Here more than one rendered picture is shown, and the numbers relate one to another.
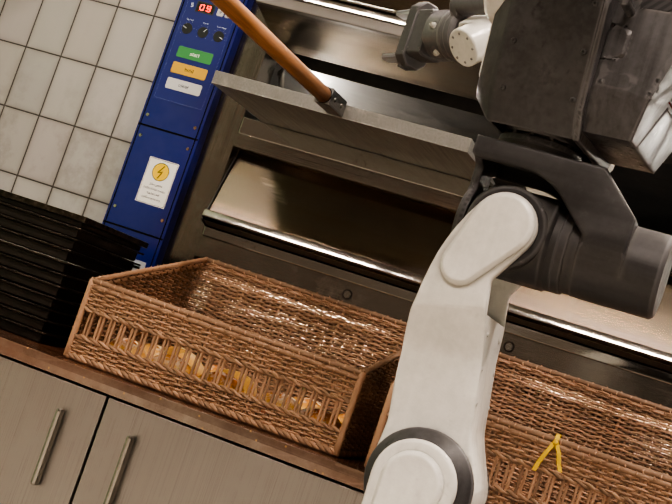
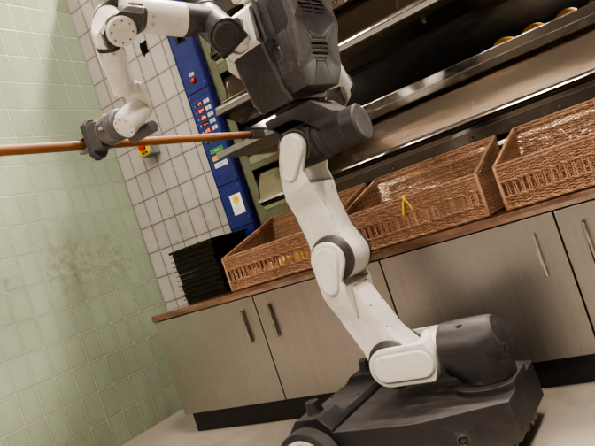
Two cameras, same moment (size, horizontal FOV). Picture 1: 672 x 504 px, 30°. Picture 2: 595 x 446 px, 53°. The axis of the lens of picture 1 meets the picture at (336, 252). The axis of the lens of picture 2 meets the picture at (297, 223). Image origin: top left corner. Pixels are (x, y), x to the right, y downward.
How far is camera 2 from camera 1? 0.57 m
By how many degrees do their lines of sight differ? 14
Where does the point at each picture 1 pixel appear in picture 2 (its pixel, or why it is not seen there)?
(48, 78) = (181, 195)
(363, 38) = not seen: hidden behind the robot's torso
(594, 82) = (281, 74)
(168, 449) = (282, 299)
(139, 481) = (281, 317)
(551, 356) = (410, 159)
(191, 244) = (264, 216)
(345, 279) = not seen: hidden behind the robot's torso
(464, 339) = (311, 197)
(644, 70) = (291, 57)
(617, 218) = (326, 114)
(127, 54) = (197, 166)
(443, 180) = not seen: hidden behind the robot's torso
